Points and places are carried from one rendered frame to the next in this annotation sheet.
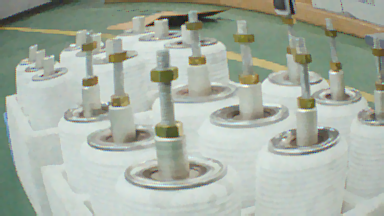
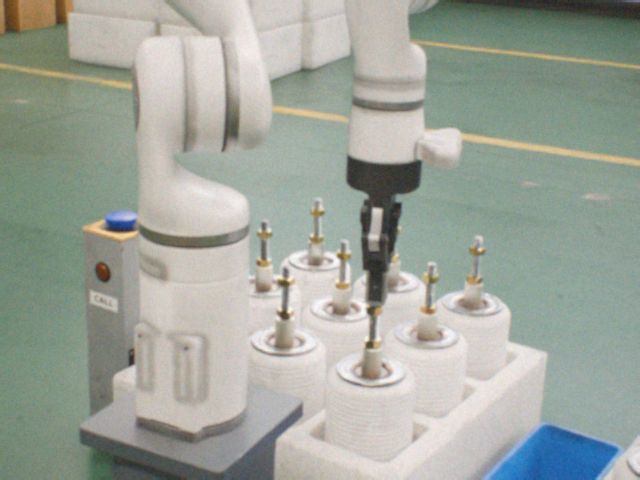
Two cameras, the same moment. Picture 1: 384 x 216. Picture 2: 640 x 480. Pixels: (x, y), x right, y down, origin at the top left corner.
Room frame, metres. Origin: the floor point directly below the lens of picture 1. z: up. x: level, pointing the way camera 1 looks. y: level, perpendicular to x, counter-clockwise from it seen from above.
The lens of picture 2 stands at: (1.69, -0.78, 0.76)
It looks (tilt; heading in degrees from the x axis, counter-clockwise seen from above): 20 degrees down; 144
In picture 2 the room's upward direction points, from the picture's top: 2 degrees clockwise
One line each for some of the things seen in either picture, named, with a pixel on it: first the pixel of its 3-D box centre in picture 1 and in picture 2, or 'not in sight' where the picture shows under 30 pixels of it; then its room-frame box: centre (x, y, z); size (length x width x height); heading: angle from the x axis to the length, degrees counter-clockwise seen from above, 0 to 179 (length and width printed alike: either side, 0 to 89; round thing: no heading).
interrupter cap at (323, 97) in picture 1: (338, 97); (284, 341); (0.78, -0.16, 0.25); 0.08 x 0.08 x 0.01
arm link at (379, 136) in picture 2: not in sight; (405, 125); (0.90, -0.11, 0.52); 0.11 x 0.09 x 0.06; 46
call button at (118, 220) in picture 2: not in sight; (121, 222); (0.49, -0.23, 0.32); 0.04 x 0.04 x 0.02
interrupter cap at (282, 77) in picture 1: (297, 79); (371, 371); (0.89, -0.12, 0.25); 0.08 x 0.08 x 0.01
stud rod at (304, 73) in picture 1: (305, 81); (264, 249); (0.62, -0.09, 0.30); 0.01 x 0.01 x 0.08; 5
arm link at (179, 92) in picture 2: not in sight; (192, 144); (0.95, -0.37, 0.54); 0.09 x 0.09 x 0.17; 67
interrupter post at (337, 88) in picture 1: (337, 85); (284, 331); (0.78, -0.16, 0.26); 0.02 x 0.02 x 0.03
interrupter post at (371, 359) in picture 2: (296, 68); (371, 360); (0.89, -0.12, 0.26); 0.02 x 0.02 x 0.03
